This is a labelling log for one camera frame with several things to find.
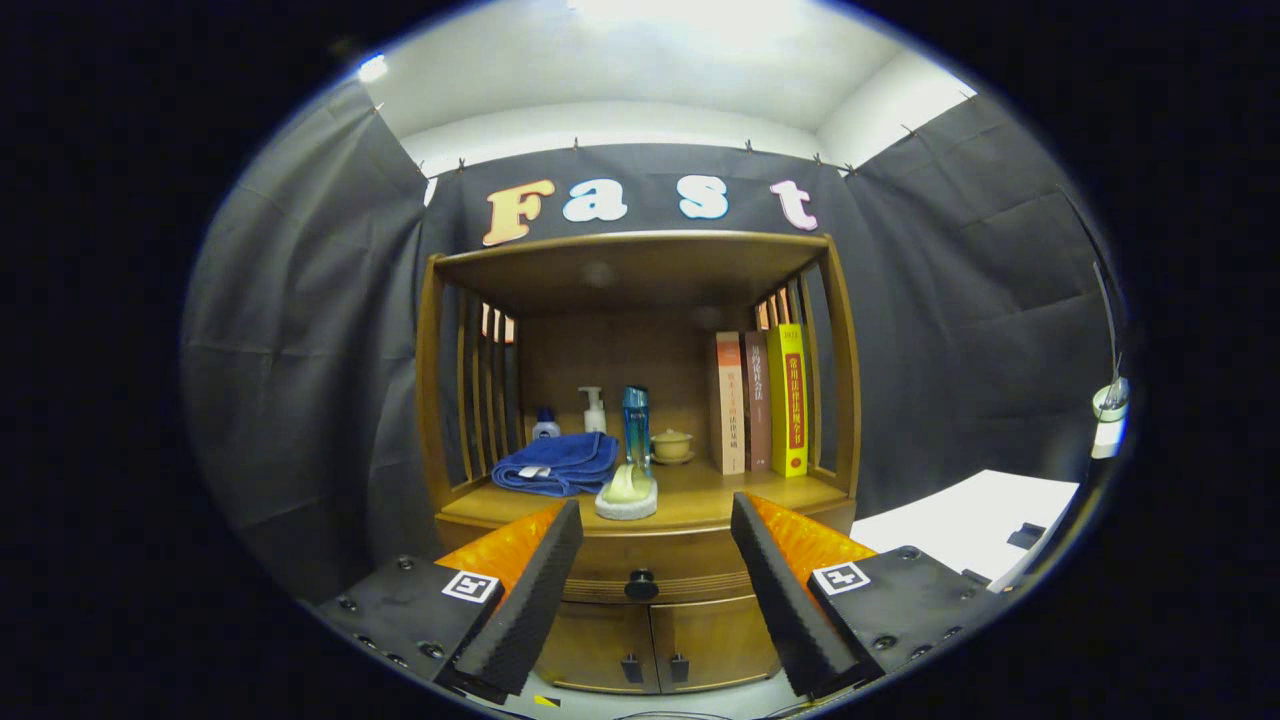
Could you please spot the black drawer knob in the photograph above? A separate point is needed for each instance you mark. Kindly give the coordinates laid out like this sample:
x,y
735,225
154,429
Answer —
x,y
642,586

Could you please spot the beige lidded tea cup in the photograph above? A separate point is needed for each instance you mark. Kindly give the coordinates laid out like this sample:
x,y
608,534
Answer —
x,y
672,445

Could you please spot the white pump bottle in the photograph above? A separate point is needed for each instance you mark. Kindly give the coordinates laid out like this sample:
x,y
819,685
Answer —
x,y
594,418

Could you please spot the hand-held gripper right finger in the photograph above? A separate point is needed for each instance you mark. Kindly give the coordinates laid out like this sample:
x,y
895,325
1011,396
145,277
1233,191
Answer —
x,y
785,610

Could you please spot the orange and cream book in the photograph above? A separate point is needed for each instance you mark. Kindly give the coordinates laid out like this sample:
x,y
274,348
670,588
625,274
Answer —
x,y
728,410

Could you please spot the black block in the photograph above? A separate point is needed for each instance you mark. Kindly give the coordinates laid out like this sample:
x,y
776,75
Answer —
x,y
1026,535
975,577

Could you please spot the yellow book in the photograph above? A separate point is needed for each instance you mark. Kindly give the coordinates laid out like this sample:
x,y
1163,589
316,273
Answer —
x,y
788,410

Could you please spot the blue glass bottle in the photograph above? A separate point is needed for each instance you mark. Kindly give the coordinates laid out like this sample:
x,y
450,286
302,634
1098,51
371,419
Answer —
x,y
636,425

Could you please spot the wooden cabinet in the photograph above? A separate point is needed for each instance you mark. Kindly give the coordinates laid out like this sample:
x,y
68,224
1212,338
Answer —
x,y
640,265

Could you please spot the brown book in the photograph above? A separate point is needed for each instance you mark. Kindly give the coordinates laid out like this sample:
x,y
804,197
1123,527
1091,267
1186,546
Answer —
x,y
758,410

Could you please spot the white side cabinet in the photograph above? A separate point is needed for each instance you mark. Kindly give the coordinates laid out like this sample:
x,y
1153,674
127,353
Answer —
x,y
950,525

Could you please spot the white cylindrical device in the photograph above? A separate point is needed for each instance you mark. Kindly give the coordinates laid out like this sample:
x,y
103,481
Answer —
x,y
1108,425

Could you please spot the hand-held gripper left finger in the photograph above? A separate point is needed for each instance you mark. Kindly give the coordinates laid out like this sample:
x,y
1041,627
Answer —
x,y
530,600

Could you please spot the wooden countertop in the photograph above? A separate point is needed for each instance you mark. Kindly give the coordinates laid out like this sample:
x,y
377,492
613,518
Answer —
x,y
720,495

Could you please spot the wooden cabinet door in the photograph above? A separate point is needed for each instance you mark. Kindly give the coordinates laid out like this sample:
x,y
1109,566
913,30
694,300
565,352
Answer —
x,y
715,640
595,645

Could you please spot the small white blue-capped bottle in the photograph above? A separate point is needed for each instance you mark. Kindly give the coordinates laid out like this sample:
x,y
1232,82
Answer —
x,y
546,428

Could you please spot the blue folded towel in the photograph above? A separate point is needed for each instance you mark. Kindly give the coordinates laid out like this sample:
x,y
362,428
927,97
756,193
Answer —
x,y
560,460

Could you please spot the wooden drawer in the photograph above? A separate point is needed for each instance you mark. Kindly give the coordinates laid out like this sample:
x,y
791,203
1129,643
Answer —
x,y
650,550

